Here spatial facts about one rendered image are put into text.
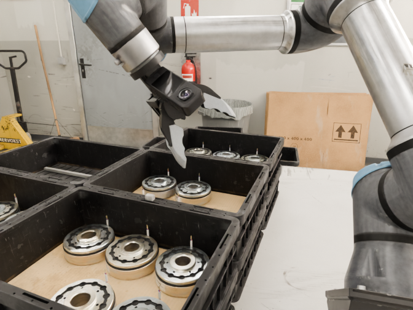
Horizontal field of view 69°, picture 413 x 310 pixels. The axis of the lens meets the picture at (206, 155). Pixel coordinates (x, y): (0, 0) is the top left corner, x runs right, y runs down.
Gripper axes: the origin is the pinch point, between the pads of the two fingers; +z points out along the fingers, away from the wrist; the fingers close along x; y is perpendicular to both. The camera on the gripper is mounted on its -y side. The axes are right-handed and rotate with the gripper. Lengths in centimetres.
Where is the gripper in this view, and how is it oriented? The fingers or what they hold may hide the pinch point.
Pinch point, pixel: (212, 143)
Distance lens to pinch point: 61.0
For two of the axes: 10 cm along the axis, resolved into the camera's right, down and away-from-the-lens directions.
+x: -6.9, 7.0, -2.1
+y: -4.5, -1.8, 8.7
